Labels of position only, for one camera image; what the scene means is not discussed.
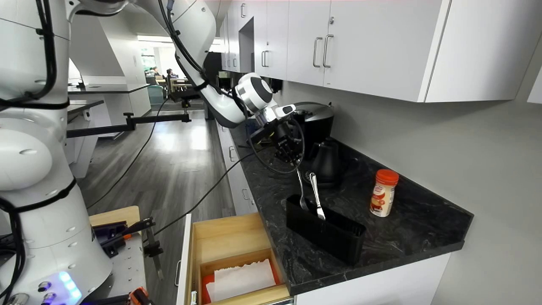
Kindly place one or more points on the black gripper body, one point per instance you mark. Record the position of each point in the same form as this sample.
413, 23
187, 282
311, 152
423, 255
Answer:
280, 128

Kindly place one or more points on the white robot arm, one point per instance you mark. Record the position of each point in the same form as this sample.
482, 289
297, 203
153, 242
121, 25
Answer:
57, 260

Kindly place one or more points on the silver spoon in rack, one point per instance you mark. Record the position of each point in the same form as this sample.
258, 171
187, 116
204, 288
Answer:
314, 182

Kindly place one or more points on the black cutlery rack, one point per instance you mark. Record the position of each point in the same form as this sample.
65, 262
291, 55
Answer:
335, 235

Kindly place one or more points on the open wooden drawer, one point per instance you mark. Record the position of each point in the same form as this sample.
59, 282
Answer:
226, 243

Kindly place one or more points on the small wooden drawer compartment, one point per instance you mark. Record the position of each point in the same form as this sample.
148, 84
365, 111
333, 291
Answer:
267, 296

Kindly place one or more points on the white paper in compartment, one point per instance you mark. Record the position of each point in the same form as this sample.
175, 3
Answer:
240, 281

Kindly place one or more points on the black gooseneck electric kettle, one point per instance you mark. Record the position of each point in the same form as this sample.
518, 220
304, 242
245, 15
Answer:
326, 164

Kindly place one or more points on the white lower cabinet doors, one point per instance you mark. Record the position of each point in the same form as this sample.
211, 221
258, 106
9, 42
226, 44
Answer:
240, 189

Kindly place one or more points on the orange lidded seasoning bottle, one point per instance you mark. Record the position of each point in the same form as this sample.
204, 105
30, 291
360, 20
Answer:
384, 193

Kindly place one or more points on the black camera tripod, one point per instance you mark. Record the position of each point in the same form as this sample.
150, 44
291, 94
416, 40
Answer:
131, 123

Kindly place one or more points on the white upper wall cabinets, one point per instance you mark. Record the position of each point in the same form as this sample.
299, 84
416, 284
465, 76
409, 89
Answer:
428, 52

